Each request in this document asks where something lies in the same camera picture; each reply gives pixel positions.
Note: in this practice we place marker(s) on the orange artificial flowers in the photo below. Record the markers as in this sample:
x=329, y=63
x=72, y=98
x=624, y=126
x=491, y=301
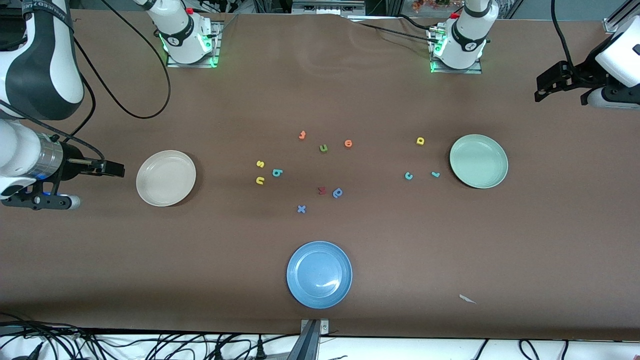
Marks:
x=425, y=5

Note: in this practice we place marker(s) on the grey metal box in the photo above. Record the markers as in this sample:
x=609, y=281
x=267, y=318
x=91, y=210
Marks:
x=325, y=7

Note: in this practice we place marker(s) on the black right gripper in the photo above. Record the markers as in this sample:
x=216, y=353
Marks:
x=73, y=161

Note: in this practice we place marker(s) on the white paper scrap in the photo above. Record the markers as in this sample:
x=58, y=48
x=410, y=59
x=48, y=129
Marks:
x=466, y=298

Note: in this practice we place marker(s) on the brown table cover sheet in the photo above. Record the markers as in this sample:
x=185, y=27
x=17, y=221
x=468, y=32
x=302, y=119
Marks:
x=400, y=240

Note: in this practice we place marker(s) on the blue foam letter p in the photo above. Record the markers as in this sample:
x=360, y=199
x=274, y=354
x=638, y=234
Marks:
x=335, y=195

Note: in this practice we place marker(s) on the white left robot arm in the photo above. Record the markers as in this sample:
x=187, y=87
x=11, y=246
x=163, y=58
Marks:
x=467, y=35

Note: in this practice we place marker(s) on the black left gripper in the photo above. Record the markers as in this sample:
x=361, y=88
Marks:
x=583, y=73

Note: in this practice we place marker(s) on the metal camera pole bracket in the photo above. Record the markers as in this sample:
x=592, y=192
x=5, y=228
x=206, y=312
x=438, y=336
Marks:
x=314, y=327

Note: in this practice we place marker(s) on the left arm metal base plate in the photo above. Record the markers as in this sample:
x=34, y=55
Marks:
x=470, y=71

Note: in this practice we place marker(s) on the blue round plate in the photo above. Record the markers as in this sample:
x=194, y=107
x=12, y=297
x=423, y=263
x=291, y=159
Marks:
x=319, y=275

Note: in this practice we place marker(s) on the green round plate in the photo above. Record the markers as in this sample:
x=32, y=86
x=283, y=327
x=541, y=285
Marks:
x=478, y=162

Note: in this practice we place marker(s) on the beige round plate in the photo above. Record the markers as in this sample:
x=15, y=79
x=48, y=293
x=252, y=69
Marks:
x=165, y=180

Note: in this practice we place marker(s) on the aluminium frame profile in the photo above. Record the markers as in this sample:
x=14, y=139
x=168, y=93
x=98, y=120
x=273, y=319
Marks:
x=612, y=25

